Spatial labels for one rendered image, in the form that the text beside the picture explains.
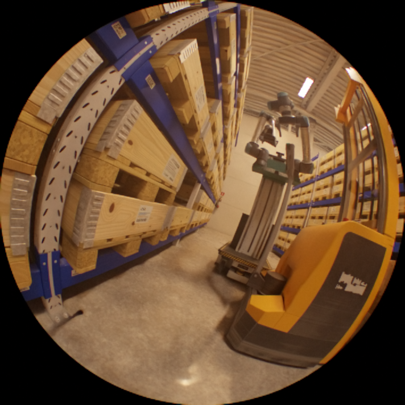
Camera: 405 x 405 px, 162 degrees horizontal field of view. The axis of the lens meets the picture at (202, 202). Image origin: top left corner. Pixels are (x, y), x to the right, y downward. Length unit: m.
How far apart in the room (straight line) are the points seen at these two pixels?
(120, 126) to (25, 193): 0.35
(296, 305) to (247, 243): 1.40
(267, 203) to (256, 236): 0.46
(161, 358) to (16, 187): 0.79
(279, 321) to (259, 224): 1.45
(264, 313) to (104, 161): 0.90
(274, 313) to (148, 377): 0.62
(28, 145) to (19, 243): 0.24
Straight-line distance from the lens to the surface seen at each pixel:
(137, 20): 0.65
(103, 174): 0.52
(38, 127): 0.41
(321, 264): 0.73
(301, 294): 0.75
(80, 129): 0.53
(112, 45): 0.60
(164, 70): 0.72
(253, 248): 2.01
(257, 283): 1.07
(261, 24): 7.30
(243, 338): 0.88
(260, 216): 1.99
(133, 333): 0.84
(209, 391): 0.79
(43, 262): 0.63
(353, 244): 0.81
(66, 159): 0.52
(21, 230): 0.47
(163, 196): 1.10
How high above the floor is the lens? 0.70
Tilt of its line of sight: 2 degrees up
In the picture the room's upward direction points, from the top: 21 degrees clockwise
